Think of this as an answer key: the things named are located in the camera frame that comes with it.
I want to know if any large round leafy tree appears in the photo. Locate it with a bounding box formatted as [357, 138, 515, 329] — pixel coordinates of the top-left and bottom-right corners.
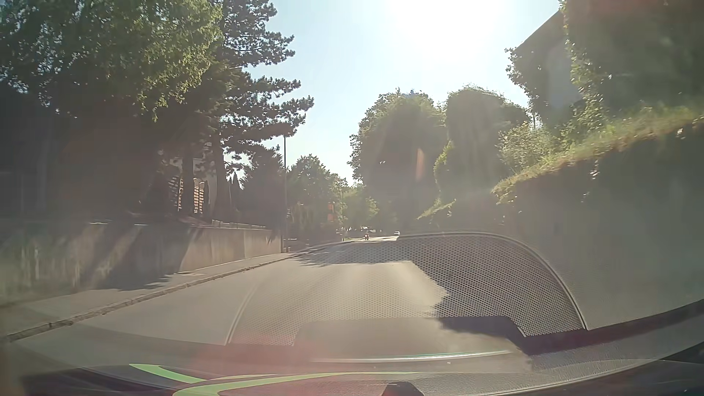
[349, 89, 447, 232]

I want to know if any grey asphalt road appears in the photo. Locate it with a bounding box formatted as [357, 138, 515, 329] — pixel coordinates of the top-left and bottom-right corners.
[11, 236, 556, 353]

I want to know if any tall dark pine tree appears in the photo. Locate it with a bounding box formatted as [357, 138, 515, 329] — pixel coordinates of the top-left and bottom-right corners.
[209, 0, 314, 223]

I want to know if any ivy-covered tree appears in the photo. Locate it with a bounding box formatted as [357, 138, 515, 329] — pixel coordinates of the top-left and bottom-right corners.
[433, 85, 529, 221]

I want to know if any building with arched windows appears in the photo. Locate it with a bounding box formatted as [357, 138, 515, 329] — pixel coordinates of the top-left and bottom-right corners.
[159, 143, 221, 221]

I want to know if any grey pavement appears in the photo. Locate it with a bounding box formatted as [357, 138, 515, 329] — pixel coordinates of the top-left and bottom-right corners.
[0, 250, 309, 342]

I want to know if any overgrown grass bank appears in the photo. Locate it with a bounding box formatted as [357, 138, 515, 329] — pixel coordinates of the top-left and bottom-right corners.
[418, 102, 704, 221]

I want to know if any building with ivy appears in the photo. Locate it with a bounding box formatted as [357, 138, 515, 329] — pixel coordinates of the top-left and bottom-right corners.
[506, 0, 704, 130]

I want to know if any row of trees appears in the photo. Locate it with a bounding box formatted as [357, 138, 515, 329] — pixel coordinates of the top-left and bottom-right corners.
[0, 0, 226, 221]

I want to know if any tall thin lamp post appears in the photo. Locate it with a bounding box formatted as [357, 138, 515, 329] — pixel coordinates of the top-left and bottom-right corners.
[282, 135, 288, 253]

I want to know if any long concrete wall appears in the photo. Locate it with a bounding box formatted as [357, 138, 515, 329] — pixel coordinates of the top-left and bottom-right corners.
[0, 220, 282, 306]

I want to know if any tall stone retaining wall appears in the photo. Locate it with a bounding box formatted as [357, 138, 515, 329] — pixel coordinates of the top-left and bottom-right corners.
[434, 129, 704, 331]

